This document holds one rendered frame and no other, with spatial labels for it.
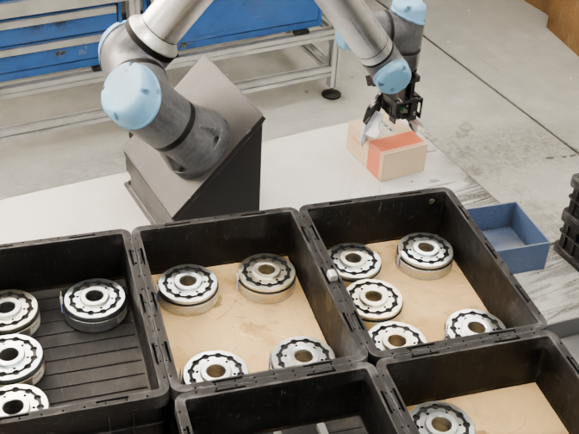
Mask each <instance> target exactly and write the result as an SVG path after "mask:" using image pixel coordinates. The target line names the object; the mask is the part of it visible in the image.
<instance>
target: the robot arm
mask: <svg viewBox="0 0 579 434"><path fill-rule="evenodd" d="M213 1H214V0H154V1H153V3H152V4H151V5H150V6H149V7H148V9H147V10H146V11H145V12H144V14H142V15H132V16H130V17H129V19H128V20H124V21H122V22H120V23H119V22H117V23H115V24H113V25H112V26H110V27H109V28H108V29H107V30H106V31H105V32H104V34H103V36H102V38H101V39H100V42H99V46H98V55H99V64H100V66H101V69H102V71H103V75H104V77H105V82H104V85H103V87H104V88H105V89H104V90H102V94H101V102H102V106H103V110H104V112H105V113H106V115H107V116H108V117H109V118H111V119H112V121H113V122H114V123H115V124H117V125H118V126H120V127H122V128H125V129H127V130H128V131H129V132H130V133H132V134H133V135H135V136H136V137H138V138H139V139H141V140H143V141H144V142H146V143H147V144H148V145H150V146H151V147H152V148H154V149H155V150H157V151H158V152H159V154H160V156H161V157H162V159H163V160H164V161H165V163H166V164H167V166H168V167H169V168H170V170H171V171H173V172H174V173H176V174H177V175H179V176H180V177H182V178H186V179H192V178H196V177H200V176H202V175H203V174H205V173H207V172H208V171H210V170H211V169H212V168H213V167H214V166H215V165H216V164H217V163H218V161H219V160H220V159H221V157H222V155H223V153H224V151H225V150H226V148H227V144H228V141H229V135H230V128H229V124H228V122H227V119H226V118H225V117H224V116H223V115H222V114H220V113H219V112H218V111H216V110H214V109H212V108H208V107H204V106H202V105H198V104H194V103H192V102H190V101H189V100H187V99H186V98H185V97H184V96H182V95H181V94H179V93H178V92H177V91H176V90H174V89H173V88H172V87H171V84H170V82H169V79H168V77H167V75H166V72H165V68H166V67H167V66H168V65H169V64H170V63H171V62H172V61H173V60H174V59H175V57H176V56H177V43H178V42H179V40H180V39H181V38H182V37H183V36H184V34H185V33H186V32H187V31H188V30H189V29H190V27H191V26H192V25H193V24H194V23H195V21H196V20H197V19H198V18H199V16H200V15H201V14H202V13H203V12H204V10H205V9H206V8H207V7H208V6H209V5H210V4H211V3H212V2H213ZM314 1H315V2H316V3H317V5H318V6H319V7H320V9H321V10H322V12H323V13H324V14H325V16H326V17H327V19H328V20H329V21H330V22H331V23H332V24H333V26H334V27H335V37H336V41H337V44H338V46H339V48H340V49H342V50H345V51H346V50H350V51H353V53H354V54H355V55H356V57H357V58H358V60H359V61H360V63H361V64H362V65H363V67H364V68H365V70H367V72H368V73H369V74H370V75H368V76H365V78H366V82H367V86H372V87H375V86H376V87H378V89H379V91H378V92H377V95H376V96H375V98H374V99H373V100H372V101H371V102H370V104H369V106H368V107H367V109H366V111H365V114H364V118H363V124H362V127H361V133H360V141H359V144H360V145H361V146H363V144H364V143H365V141H366V140H367V137H368V136H369V137H371V138H373V139H377V138H378V137H379V136H380V134H381V130H380V123H381V121H382V120H383V113H382V112H380V110H381V108H382V109H383V110H384V111H385V113H387V114H388V115H389V120H390V121H391V122H392V123H393V124H395V121H397V120H399V119H402V120H404V119H406V120H407V121H408V125H409V127H410V128H411V129H412V130H413V131H414V132H415V133H417V128H418V126H420V127H424V125H423V123H422V122H421V121H420V120H419V119H420V116H421V110H422V104H423V97H421V96H420V95H419V94H418V93H417V92H415V91H414V88H415V83H417V82H419V81H420V75H419V74H417V68H418V66H419V61H420V50H421V44H422V39H423V33H424V27H425V24H426V5H425V3H424V2H422V0H393V2H392V5H391V6H390V8H391V9H386V10H381V11H372V12H371V10H370V8H369V7H368V5H367V4H366V2H365V1H364V0H314ZM419 102H420V112H418V111H417V109H418V103H419ZM418 118H419V119H418Z"/></svg>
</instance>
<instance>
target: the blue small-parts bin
mask: <svg viewBox="0 0 579 434"><path fill-rule="evenodd" d="M466 210H467V211H468V213H469V214H470V216H471V217H472V219H473V220H474V221H475V222H476V224H477V225H478V226H479V228H480V229H481V231H482V232H483V234H484V235H485V236H486V238H487V239H488V241H489V242H490V244H491V245H492V246H493V247H494V248H495V250H496V251H497V253H498V254H499V255H500V257H501V259H502V260H503V261H504V263H505V264H506V266H507V267H508V268H509V269H510V270H511V272H512V273H513V274H519V273H523V272H528V271H534V270H542V269H544V268H545V263H546V259H547V256H548V253H549V250H550V246H551V241H550V240H549V239H548V238H547V237H546V236H545V234H544V233H543V232H542V231H541V230H540V228H539V227H538V226H537V225H536V223H535V222H534V221H533V220H532V218H531V217H530V216H529V215H528V214H527V212H526V211H525V210H524V209H523V208H522V206H521V205H520V204H519V203H518V202H517V201H510V202H503V203H498V204H492V205H486V206H481V207H474V208H466Z"/></svg>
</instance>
